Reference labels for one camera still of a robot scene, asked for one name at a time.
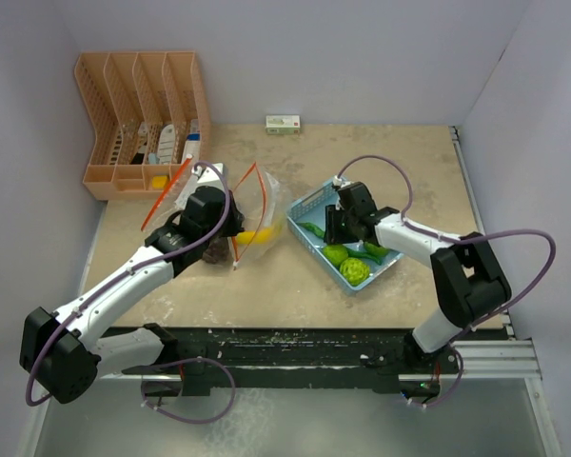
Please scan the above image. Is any green chili pepper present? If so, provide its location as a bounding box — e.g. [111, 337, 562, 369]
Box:
[297, 222, 383, 265]

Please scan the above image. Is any clear orange-zip bag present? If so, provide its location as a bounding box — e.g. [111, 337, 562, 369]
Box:
[140, 158, 234, 265]

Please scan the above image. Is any red grape bunch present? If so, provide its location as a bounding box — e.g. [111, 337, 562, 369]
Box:
[202, 238, 230, 265]

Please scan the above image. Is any green bumpy fruit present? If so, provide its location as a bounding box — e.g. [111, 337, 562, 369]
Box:
[339, 258, 371, 287]

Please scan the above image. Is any yellow banana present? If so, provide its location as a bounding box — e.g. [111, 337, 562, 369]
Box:
[234, 224, 283, 246]

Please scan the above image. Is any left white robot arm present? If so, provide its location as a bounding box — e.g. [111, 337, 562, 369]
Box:
[20, 186, 244, 406]

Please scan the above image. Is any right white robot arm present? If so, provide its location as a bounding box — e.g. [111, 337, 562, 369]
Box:
[325, 178, 512, 372]

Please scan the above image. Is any light blue plastic basket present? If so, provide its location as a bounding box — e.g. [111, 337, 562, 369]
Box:
[287, 179, 404, 295]

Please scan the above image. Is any yellow block in organizer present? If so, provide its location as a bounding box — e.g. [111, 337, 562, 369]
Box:
[150, 175, 169, 189]

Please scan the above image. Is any blue white box in organizer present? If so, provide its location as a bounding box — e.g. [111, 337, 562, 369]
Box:
[181, 119, 201, 164]

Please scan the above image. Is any white tube in organizer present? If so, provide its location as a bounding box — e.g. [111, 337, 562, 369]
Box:
[156, 124, 176, 165]

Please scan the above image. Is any small white green box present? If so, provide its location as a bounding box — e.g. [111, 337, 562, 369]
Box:
[266, 115, 301, 135]

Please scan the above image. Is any orange desk file organizer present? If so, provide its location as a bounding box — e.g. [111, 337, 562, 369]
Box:
[74, 50, 212, 201]

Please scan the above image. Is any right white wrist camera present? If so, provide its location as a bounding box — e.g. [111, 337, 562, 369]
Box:
[332, 176, 351, 189]

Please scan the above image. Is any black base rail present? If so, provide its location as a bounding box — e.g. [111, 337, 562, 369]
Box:
[123, 328, 460, 397]

